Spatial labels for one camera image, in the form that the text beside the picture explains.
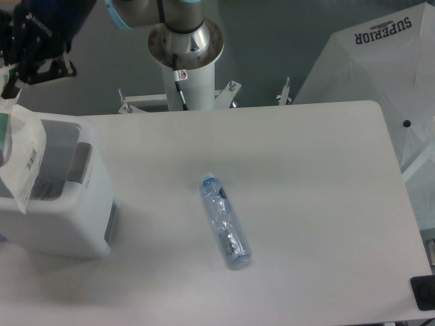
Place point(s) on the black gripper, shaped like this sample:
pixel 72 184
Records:
pixel 44 29

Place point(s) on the white plastic packaging bag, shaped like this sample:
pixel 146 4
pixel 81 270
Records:
pixel 23 143

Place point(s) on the clear plastic water bottle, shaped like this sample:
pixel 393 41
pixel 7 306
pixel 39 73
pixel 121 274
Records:
pixel 227 229

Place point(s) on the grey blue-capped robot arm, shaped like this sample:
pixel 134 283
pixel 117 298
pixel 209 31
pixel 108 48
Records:
pixel 179 16

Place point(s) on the paper trash in bin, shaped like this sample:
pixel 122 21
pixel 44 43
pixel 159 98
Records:
pixel 47 188

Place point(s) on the white trash can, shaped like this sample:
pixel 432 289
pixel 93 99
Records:
pixel 79 223

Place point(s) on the white superior umbrella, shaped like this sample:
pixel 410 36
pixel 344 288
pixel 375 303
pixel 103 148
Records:
pixel 388 60

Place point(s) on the black device at table corner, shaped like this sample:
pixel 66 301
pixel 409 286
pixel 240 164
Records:
pixel 423 291

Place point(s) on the white metal base frame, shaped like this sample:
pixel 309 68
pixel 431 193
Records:
pixel 222 99

